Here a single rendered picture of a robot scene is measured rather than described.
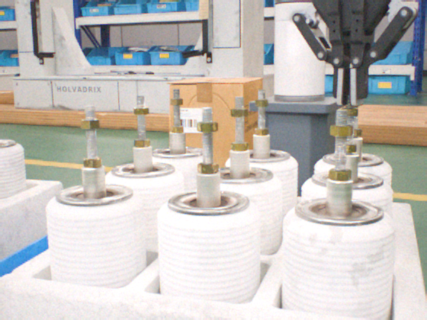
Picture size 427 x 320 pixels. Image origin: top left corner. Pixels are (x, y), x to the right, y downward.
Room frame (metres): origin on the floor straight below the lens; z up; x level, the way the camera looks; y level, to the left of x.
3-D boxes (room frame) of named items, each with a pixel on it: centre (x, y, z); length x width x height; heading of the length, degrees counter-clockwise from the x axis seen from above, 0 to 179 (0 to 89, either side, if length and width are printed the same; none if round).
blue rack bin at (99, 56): (6.46, 1.17, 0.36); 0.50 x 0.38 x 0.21; 155
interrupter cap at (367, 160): (0.68, -0.18, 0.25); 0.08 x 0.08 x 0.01
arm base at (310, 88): (1.02, -0.16, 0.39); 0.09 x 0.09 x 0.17; 65
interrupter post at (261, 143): (0.72, -0.07, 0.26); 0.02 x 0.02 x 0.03
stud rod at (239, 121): (0.60, -0.03, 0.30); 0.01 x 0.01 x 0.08; 82
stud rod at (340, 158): (0.46, -0.11, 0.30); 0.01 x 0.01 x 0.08; 1
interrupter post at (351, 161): (0.57, -0.14, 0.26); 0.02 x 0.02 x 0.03
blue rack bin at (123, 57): (6.25, 0.79, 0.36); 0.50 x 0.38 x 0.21; 155
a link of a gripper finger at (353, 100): (0.57, -0.15, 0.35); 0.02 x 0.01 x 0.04; 143
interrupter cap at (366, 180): (0.57, -0.14, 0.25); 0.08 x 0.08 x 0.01
